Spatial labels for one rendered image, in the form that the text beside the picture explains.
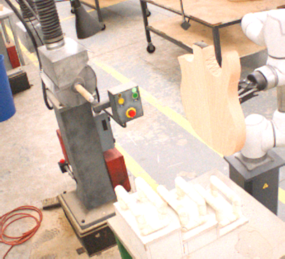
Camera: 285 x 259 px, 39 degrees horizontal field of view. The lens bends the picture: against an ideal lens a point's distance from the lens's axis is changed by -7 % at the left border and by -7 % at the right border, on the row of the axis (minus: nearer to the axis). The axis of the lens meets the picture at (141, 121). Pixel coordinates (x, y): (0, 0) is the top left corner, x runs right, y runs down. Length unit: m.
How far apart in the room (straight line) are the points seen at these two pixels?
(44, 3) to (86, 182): 1.29
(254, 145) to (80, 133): 1.04
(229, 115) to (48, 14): 1.04
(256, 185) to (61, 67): 1.24
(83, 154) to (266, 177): 1.13
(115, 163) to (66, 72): 1.00
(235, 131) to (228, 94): 0.12
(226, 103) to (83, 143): 1.46
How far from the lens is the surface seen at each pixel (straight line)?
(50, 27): 2.04
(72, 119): 2.56
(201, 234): 1.60
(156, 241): 1.49
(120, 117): 2.47
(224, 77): 1.30
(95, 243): 2.95
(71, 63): 1.95
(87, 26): 2.03
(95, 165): 2.76
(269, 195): 2.52
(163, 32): 5.44
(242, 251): 1.64
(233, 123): 1.36
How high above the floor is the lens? 2.17
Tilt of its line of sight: 30 degrees down
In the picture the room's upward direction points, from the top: 11 degrees counter-clockwise
